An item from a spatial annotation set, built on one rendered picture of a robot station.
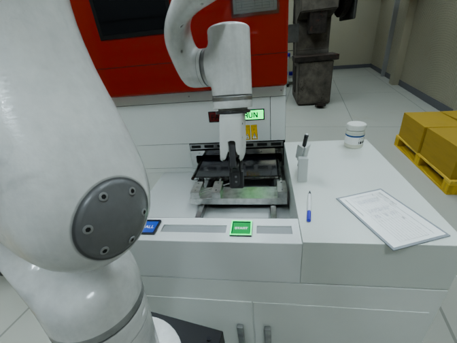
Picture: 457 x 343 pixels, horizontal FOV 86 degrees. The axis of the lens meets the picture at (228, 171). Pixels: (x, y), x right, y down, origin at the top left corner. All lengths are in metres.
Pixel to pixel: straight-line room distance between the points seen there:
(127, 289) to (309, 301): 0.56
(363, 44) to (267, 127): 9.94
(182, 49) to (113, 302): 0.43
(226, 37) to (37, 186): 0.40
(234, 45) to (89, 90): 0.33
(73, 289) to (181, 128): 0.94
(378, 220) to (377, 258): 0.09
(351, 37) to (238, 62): 10.42
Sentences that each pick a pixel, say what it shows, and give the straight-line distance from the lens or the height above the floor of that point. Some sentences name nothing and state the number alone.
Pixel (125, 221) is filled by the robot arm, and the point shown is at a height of 1.28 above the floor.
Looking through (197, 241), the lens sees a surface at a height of 0.96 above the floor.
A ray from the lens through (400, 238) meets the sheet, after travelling 0.70.
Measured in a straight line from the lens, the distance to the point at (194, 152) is 1.21.
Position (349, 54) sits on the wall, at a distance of 10.93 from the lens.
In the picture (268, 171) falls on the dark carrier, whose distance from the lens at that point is 1.05.
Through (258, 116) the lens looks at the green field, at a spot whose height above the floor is 1.09.
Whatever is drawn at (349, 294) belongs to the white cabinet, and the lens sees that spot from 0.79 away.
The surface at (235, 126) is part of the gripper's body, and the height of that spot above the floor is 1.25.
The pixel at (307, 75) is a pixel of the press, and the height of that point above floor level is 0.60.
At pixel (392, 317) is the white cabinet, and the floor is 0.70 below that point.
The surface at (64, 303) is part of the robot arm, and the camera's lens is 0.35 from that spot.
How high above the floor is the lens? 1.40
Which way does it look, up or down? 28 degrees down
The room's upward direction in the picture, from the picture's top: 6 degrees counter-clockwise
